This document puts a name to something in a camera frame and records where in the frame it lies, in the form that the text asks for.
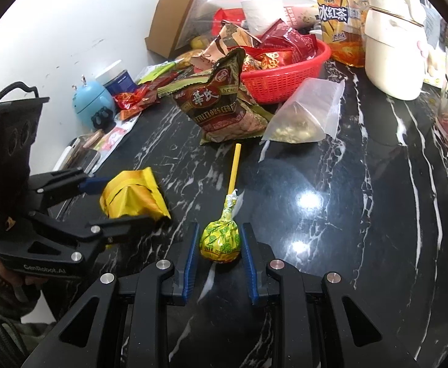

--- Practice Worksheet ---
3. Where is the clear plastic pouch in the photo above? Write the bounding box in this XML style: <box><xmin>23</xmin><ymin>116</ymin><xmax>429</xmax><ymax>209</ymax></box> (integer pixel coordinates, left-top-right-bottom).
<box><xmin>262</xmin><ymin>78</ymin><xmax>344</xmax><ymax>144</ymax></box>

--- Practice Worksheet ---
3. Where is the red snack packets pile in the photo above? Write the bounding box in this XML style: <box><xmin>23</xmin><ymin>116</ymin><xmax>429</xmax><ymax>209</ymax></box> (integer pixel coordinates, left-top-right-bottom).
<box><xmin>113</xmin><ymin>68</ymin><xmax>191</xmax><ymax>121</ymax></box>

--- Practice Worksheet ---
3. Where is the green yellow lollipop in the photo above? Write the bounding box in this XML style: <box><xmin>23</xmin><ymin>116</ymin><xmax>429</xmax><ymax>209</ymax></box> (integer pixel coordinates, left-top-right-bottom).
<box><xmin>199</xmin><ymin>143</ymin><xmax>241</xmax><ymax>263</ymax></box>

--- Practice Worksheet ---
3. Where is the clear plastic container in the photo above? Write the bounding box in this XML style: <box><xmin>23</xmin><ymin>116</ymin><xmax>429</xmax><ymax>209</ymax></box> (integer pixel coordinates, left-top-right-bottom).
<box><xmin>190</xmin><ymin>0</ymin><xmax>246</xmax><ymax>36</ymax></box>

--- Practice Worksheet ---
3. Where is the dark red snack bag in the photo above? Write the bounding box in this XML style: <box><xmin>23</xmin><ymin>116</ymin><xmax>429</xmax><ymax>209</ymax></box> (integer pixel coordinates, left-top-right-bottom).
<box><xmin>260</xmin><ymin>19</ymin><xmax>318</xmax><ymax>63</ymax></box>

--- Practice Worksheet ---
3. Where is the iced tea bottle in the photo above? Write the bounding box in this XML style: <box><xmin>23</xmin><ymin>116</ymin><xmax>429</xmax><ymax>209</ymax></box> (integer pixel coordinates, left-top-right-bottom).
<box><xmin>317</xmin><ymin>0</ymin><xmax>369</xmax><ymax>67</ymax></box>

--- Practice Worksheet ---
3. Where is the cream white kettle jug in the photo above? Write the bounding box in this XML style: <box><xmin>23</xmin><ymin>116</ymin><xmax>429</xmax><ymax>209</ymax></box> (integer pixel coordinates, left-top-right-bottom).
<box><xmin>364</xmin><ymin>0</ymin><xmax>427</xmax><ymax>101</ymax></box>

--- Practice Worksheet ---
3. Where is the yellow snack packet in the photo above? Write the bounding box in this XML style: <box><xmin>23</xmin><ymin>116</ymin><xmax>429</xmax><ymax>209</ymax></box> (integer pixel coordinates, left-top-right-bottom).
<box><xmin>99</xmin><ymin>167</ymin><xmax>171</xmax><ymax>221</ymax></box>

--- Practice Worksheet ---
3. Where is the red plastic basket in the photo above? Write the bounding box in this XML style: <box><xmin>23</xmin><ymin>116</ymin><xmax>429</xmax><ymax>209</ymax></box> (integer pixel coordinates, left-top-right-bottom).
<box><xmin>241</xmin><ymin>40</ymin><xmax>331</xmax><ymax>105</ymax></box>

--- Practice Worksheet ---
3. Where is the red gold snack packet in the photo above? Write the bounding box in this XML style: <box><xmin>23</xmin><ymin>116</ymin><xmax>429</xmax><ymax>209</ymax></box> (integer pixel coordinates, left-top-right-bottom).
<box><xmin>242</xmin><ymin>50</ymin><xmax>293</xmax><ymax>71</ymax></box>

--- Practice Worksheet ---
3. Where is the brown cardboard box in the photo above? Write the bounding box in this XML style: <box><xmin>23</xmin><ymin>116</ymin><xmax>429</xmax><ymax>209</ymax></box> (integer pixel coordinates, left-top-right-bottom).
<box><xmin>145</xmin><ymin>0</ymin><xmax>213</xmax><ymax>58</ymax></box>

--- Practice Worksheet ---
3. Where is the blue round gadget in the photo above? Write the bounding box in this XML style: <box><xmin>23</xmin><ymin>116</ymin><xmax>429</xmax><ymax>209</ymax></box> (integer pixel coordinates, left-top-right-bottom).
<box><xmin>72</xmin><ymin>76</ymin><xmax>116</xmax><ymax>133</ymax></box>

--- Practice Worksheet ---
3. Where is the cereal snack bag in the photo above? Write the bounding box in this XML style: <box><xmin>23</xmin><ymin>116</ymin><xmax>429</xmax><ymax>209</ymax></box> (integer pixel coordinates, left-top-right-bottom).
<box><xmin>158</xmin><ymin>48</ymin><xmax>273</xmax><ymax>144</ymax></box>

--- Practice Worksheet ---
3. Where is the lime green packet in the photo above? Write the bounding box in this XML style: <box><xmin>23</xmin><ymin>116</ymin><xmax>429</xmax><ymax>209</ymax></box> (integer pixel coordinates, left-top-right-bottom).
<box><xmin>137</xmin><ymin>61</ymin><xmax>177</xmax><ymax>85</ymax></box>

